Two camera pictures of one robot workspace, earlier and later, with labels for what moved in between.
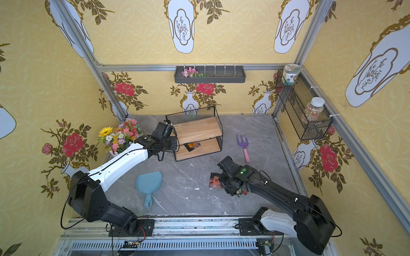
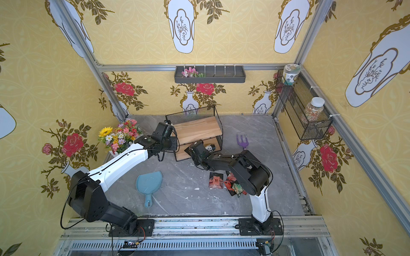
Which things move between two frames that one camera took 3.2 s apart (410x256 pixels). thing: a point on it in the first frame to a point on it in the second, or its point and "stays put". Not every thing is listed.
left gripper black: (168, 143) stays put
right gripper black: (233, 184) to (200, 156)
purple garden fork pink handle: (244, 144) stays put
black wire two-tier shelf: (199, 132) stays put
